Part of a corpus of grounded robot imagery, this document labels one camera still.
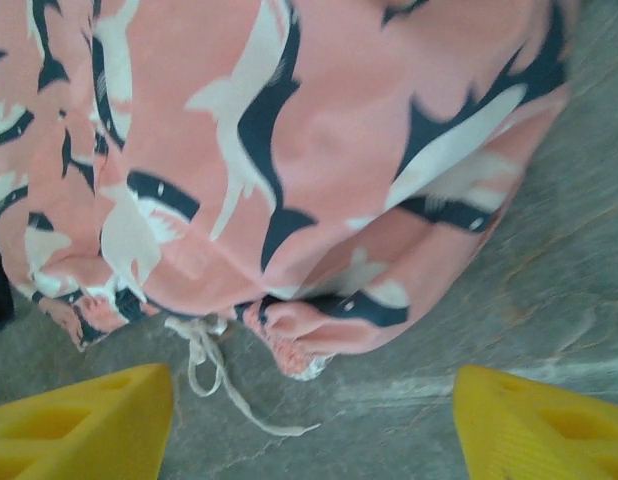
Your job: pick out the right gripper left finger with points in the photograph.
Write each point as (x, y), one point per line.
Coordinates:
(64, 440)

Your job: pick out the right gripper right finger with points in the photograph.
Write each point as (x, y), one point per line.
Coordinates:
(539, 440)

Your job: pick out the pink shark print shorts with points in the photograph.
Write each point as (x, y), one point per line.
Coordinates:
(314, 150)

